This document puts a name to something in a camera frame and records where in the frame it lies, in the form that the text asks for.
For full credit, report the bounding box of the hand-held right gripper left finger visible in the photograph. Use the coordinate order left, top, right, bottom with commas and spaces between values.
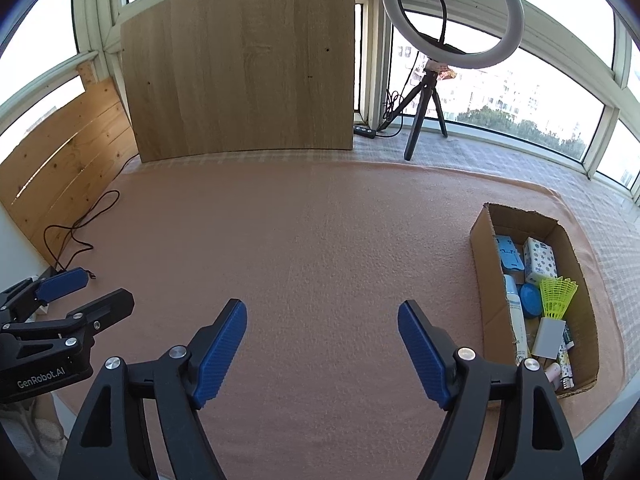
59, 298, 248, 480

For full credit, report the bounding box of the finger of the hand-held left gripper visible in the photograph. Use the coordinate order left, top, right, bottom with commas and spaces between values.
0, 288, 136, 350
0, 267, 89, 321

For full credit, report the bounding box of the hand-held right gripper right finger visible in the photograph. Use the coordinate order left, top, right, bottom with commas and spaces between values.
397, 300, 585, 480

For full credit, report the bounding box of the white blue-capped sunscreen bottle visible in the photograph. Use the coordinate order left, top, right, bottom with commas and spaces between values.
502, 274, 530, 361

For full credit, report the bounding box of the brown cardboard box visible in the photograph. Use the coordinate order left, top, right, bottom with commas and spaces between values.
470, 202, 601, 400

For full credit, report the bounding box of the blue round lid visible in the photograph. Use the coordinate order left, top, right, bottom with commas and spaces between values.
519, 283, 543, 318

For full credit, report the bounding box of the white charger plug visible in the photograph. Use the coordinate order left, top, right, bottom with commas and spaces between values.
531, 316, 567, 359

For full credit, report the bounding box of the blue plastic phone stand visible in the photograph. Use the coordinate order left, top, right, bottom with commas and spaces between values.
495, 235, 526, 273

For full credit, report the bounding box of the patterned white lighter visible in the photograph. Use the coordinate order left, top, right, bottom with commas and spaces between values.
556, 347, 576, 391

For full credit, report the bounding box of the yellow plastic shuttlecock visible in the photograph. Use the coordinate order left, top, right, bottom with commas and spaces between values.
539, 276, 579, 321

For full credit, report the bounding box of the patterned white tissue pack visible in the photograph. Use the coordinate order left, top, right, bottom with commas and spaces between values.
522, 236, 558, 286

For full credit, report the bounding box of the person's left hand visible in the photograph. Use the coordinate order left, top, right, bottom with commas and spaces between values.
0, 394, 67, 461

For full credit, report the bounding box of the pine plank panel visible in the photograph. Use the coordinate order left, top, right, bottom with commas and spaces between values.
0, 62, 141, 266

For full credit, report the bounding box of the pink felt mat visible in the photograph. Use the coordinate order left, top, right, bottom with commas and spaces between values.
50, 152, 626, 480

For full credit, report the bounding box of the black tripod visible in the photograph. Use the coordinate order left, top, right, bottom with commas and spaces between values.
377, 57, 458, 162

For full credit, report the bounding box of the light wooden board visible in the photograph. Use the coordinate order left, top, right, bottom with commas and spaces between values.
120, 0, 356, 163

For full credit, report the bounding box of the black charging cable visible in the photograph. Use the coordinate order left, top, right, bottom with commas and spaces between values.
43, 190, 121, 281

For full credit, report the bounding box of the black ring light cable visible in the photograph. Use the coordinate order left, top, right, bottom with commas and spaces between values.
375, 87, 416, 138

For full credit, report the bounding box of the white ring light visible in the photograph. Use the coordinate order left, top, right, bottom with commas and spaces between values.
382, 0, 525, 70

